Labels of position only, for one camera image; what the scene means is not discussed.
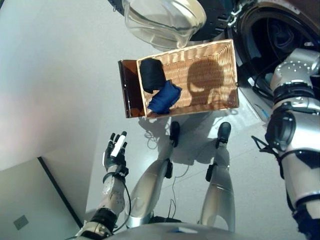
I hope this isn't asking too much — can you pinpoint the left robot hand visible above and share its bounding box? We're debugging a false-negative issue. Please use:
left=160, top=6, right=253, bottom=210
left=102, top=130, right=129, bottom=173

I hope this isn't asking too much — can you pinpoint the blue garment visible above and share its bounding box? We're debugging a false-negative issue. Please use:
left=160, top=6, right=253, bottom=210
left=146, top=79, right=183, bottom=115

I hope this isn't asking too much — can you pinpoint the black garment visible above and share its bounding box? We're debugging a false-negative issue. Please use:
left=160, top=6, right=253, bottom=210
left=139, top=58, right=168, bottom=95

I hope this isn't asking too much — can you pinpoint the silver front-load washing machine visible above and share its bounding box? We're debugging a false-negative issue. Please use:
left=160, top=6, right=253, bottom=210
left=226, top=0, right=320, bottom=126

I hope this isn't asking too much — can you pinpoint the left robot leg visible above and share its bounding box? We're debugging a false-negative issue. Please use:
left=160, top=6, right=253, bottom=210
left=124, top=121, right=181, bottom=230

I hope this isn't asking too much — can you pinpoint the robot leg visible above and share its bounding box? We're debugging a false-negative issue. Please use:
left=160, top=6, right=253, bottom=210
left=124, top=121, right=181, bottom=230
left=198, top=121, right=236, bottom=233

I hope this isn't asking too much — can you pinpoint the black baseboard strip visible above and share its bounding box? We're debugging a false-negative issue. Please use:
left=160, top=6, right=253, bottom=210
left=36, top=156, right=85, bottom=227

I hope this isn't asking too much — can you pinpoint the brown translucent basket lid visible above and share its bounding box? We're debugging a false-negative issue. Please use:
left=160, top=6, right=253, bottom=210
left=117, top=59, right=146, bottom=119

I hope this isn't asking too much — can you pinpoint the silver robot torso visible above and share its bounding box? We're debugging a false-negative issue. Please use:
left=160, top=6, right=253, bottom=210
left=109, top=216, right=308, bottom=240

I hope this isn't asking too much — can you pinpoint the right robot leg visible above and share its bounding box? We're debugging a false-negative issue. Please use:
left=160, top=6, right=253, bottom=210
left=198, top=121, right=236, bottom=233

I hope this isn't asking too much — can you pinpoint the wicker laundry basket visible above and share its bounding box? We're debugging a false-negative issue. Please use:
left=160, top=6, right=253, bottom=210
left=136, top=38, right=240, bottom=118

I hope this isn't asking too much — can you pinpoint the round glass washer door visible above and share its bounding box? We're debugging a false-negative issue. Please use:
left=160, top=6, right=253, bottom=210
left=108, top=0, right=235, bottom=50

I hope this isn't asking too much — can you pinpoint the small white blue sticker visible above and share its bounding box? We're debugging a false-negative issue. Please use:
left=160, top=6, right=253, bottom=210
left=254, top=101, right=270, bottom=122

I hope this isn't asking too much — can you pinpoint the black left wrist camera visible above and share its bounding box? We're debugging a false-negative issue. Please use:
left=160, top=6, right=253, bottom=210
left=117, top=166, right=130, bottom=178

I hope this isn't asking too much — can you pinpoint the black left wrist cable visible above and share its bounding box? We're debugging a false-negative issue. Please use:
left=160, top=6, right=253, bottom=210
left=113, top=179, right=133, bottom=232

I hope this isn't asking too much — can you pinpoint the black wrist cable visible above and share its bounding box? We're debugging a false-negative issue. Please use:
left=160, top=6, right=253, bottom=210
left=113, top=179, right=133, bottom=232
left=251, top=57, right=276, bottom=101

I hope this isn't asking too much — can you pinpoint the white floor cable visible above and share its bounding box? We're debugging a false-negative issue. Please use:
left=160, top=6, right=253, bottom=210
left=144, top=128, right=161, bottom=150

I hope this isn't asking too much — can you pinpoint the grey wall socket plate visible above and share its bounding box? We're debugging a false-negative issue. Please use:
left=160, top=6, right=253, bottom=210
left=13, top=214, right=29, bottom=231

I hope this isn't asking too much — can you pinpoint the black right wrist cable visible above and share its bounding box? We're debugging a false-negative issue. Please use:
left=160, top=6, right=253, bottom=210
left=251, top=57, right=276, bottom=101

